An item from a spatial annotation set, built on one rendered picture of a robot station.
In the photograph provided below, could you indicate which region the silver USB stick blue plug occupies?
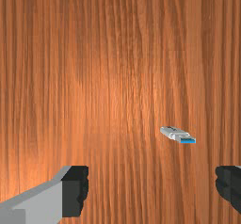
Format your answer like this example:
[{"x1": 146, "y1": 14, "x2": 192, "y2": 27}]
[{"x1": 159, "y1": 125, "x2": 197, "y2": 145}]

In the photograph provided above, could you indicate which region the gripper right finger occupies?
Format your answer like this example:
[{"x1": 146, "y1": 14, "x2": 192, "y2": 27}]
[{"x1": 215, "y1": 165, "x2": 241, "y2": 216}]

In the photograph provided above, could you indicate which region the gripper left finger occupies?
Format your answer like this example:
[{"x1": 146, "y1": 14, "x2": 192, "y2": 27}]
[{"x1": 0, "y1": 165, "x2": 89, "y2": 224}]

